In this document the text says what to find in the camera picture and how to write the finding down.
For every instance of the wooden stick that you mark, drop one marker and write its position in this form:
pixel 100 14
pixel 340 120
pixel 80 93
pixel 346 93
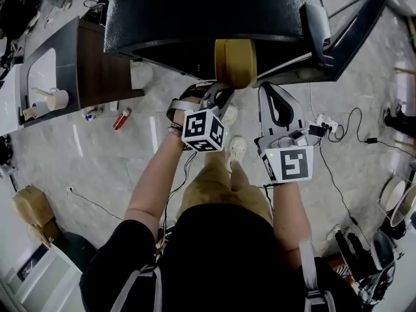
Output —
pixel 40 92

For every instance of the white cup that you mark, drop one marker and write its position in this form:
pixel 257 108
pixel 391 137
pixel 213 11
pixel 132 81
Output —
pixel 40 109

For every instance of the beige cup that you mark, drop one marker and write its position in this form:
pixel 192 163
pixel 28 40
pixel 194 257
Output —
pixel 58 99

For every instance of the grey wooden vanity cabinet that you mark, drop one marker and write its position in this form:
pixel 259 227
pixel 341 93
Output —
pixel 100 73

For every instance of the orange striped box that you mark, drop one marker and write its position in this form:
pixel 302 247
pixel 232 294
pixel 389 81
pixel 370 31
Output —
pixel 339 268

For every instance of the red bottle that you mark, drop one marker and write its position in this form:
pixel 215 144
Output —
pixel 121 119

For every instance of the person's left hand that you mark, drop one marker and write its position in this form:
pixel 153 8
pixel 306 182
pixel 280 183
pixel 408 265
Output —
pixel 178 117

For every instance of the person's black shirt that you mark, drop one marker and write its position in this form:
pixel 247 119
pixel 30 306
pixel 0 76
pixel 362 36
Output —
pixel 221 262

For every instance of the small white blue bottle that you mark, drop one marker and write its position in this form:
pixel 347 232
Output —
pixel 92 114

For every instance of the person's left forearm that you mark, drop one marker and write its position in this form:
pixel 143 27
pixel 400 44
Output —
pixel 152 180

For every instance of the black round pan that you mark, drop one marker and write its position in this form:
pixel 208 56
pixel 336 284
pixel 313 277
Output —
pixel 97 11

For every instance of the white floor socket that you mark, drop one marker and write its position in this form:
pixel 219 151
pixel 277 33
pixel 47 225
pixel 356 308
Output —
pixel 70 189

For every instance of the person's right forearm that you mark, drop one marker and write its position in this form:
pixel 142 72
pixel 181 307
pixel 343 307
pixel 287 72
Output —
pixel 287 216

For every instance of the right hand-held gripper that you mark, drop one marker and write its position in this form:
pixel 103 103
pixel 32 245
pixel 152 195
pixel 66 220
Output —
pixel 292 164

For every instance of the person's white shoe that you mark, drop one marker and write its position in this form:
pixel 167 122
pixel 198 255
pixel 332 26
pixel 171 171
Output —
pixel 237 151
pixel 231 115

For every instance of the black backpack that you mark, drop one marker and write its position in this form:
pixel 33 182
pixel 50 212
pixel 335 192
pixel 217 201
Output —
pixel 16 15

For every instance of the white cabinet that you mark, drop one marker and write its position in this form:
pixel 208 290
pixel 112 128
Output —
pixel 39 284

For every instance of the person's left white shoe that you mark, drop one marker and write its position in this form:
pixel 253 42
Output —
pixel 231 115

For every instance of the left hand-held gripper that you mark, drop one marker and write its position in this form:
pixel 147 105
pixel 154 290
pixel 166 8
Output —
pixel 201 128

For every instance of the cardboard box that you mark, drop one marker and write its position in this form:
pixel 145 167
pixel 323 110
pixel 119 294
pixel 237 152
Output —
pixel 48 232
pixel 32 206

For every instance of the grey round device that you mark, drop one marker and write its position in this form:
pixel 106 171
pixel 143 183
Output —
pixel 383 249

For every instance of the black cabinet with door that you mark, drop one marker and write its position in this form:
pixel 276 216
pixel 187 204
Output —
pixel 201 8

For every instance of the yellow plastic container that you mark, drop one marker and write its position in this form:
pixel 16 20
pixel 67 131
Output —
pixel 235 63

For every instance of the white sink basin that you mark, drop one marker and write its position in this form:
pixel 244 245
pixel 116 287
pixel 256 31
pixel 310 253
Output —
pixel 42 70

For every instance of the white power strip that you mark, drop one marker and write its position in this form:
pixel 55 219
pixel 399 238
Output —
pixel 325 123

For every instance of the person's right white shoe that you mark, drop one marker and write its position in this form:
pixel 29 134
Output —
pixel 237 151

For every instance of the dark round bin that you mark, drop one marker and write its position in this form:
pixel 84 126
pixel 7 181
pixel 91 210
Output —
pixel 76 249

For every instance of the person's tan shorts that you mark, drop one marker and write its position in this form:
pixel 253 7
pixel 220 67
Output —
pixel 211 193

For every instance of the white round tub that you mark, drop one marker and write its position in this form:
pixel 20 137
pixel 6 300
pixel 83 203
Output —
pixel 391 193
pixel 404 206

